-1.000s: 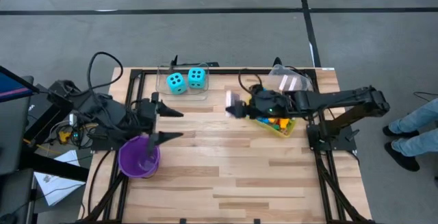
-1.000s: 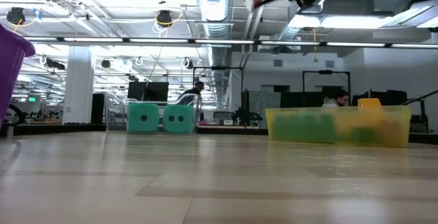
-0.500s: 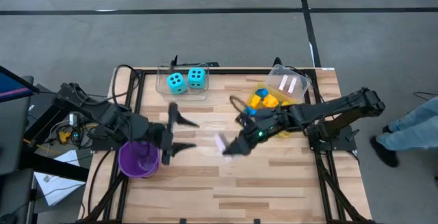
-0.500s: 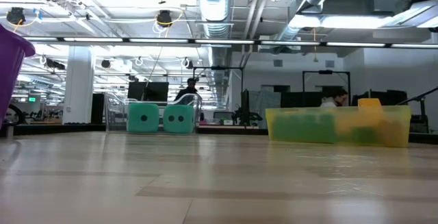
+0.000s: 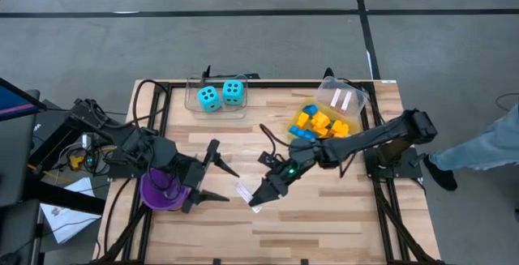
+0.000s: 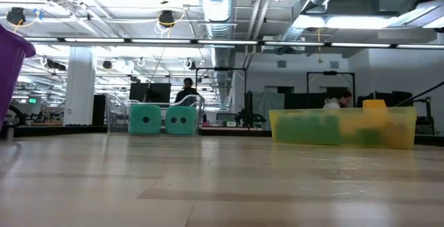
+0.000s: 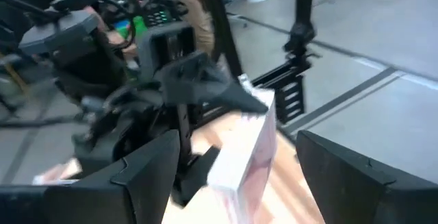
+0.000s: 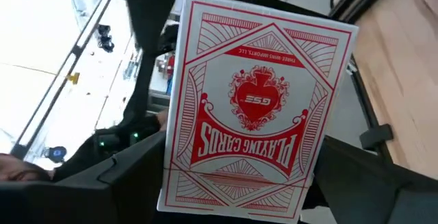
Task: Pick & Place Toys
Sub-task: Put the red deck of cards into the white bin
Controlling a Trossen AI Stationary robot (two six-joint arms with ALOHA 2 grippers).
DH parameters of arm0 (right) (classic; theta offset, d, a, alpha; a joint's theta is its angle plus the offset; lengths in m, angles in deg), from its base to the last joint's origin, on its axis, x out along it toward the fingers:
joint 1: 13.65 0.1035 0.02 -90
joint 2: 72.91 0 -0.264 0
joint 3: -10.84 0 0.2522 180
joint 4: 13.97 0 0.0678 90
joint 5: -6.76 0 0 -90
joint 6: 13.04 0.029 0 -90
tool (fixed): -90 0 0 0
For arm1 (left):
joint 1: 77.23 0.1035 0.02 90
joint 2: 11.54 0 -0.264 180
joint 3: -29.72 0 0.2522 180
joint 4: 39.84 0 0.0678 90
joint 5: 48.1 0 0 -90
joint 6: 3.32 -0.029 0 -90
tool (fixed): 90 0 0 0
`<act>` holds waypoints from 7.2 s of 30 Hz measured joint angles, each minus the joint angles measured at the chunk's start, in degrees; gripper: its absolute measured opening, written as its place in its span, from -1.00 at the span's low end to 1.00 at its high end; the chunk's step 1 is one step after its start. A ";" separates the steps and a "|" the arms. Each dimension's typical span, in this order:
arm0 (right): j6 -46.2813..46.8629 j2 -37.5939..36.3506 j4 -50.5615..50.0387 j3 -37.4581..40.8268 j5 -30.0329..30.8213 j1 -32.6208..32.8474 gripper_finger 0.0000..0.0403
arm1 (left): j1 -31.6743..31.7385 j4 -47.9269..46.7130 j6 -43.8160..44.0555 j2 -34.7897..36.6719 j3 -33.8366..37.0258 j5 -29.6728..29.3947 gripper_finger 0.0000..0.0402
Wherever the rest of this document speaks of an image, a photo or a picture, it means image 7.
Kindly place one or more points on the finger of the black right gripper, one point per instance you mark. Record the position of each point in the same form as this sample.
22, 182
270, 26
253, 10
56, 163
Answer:
195, 176
205, 83

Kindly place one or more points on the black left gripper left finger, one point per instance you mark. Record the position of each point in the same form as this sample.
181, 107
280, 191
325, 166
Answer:
102, 196

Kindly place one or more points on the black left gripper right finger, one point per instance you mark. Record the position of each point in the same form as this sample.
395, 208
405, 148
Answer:
359, 189

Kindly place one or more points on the pink boxed card deck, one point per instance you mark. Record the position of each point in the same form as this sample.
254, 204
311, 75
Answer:
246, 155

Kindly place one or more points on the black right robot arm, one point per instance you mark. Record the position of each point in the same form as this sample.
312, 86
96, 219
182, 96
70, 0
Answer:
85, 73

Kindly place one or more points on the person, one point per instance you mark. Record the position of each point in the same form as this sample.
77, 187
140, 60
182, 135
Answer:
195, 15

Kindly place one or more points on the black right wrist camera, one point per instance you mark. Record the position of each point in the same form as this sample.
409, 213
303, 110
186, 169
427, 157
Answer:
58, 34

